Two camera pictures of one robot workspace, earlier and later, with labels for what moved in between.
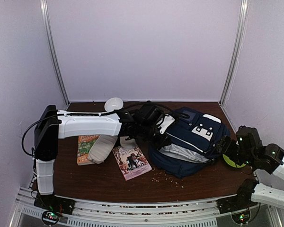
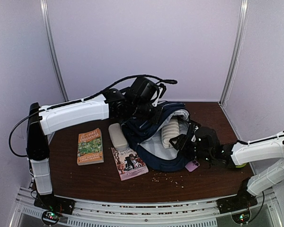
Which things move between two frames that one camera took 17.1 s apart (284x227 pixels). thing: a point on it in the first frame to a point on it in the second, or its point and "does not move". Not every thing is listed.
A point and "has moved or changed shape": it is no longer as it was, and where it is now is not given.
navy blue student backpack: x=192 y=141 has moved or changed shape
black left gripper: x=165 y=140 to x=155 y=119
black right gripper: x=227 y=152 to x=184 y=140
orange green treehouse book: x=84 y=144 does not move
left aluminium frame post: x=50 y=39 does not move
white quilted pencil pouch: x=101 y=148 to x=169 y=131
